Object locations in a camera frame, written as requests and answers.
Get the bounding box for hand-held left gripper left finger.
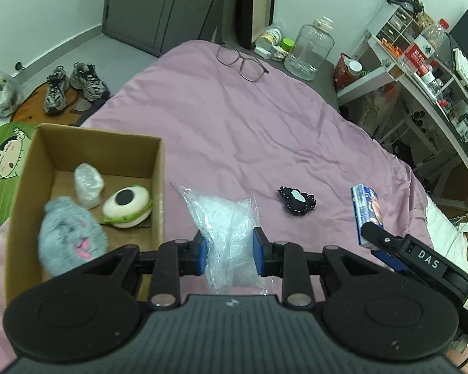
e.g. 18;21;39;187
76;231;209;309

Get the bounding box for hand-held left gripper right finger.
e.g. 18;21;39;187
253;226;383;308

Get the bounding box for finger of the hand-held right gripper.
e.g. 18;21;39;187
361;221;411;274

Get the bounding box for blue tissue packet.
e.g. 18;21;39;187
350;183;384;248

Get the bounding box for clear plastic bag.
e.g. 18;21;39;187
173;182;271;296

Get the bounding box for cream round plush toy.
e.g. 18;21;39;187
101;186;154;230

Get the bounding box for grey-blue fluffy plush toy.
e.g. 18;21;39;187
37;197;110;278

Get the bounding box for small clear packet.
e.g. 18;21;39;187
74;162;104;209

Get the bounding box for cardboard box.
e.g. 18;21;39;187
4;123;165;305

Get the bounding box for person's right forearm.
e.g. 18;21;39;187
446;342;468;374

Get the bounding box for white bedding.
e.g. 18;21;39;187
424;195;468;275

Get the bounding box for white desk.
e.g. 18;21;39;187
336;34;468;207

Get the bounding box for grey bedside table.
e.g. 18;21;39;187
253;45;340;110

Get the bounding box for red snack container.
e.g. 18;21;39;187
333;52;363;89

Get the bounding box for dark-rimmed glasses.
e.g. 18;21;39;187
216;42;270;83

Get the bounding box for brown round rug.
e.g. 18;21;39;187
10;82;106;127

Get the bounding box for red label water bottle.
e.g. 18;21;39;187
398;19;451;76

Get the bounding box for clear water jug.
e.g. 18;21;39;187
284;16;335;82

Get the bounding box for grey sneaker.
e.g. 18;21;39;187
43;66;70;115
69;62;111;100

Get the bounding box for green printed mat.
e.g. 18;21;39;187
0;122;37;254

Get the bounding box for white drawer organizer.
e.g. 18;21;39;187
364;2;424;53

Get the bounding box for white supplement bottle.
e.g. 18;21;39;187
255;25;285;49

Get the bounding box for woven basket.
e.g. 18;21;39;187
413;10;436;30

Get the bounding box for grey door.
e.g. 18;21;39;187
101;0;240;57

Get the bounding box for grey plastic bag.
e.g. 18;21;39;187
0;71;22;118

